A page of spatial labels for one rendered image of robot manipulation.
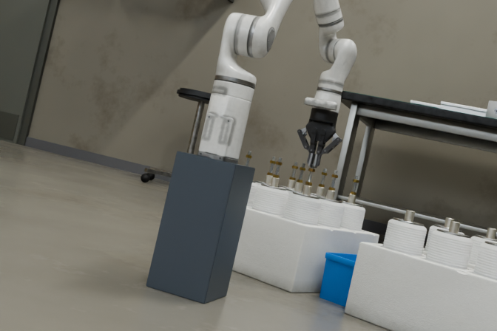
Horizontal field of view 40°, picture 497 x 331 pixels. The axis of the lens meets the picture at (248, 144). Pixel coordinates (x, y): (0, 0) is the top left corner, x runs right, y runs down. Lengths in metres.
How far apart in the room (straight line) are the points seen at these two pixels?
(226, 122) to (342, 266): 0.56
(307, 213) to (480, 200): 3.17
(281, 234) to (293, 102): 3.37
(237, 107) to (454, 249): 0.59
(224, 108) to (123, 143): 4.18
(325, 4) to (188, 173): 0.65
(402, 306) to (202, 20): 4.15
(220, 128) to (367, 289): 0.54
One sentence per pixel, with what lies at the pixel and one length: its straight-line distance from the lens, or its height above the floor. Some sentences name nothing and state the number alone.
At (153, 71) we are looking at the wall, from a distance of 5.62.
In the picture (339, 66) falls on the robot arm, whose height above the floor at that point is 0.62.
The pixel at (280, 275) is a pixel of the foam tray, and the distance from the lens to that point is 1.86.
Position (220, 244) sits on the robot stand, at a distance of 1.48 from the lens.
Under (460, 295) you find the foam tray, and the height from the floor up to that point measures 0.13.
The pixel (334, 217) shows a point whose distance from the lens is 1.98.
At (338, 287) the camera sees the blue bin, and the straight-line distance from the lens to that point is 1.85.
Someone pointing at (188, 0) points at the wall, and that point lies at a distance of 5.63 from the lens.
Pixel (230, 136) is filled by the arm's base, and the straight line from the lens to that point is 1.49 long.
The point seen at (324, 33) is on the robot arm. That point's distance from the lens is 1.91.
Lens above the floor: 0.32
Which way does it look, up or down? 1 degrees up
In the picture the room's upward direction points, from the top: 13 degrees clockwise
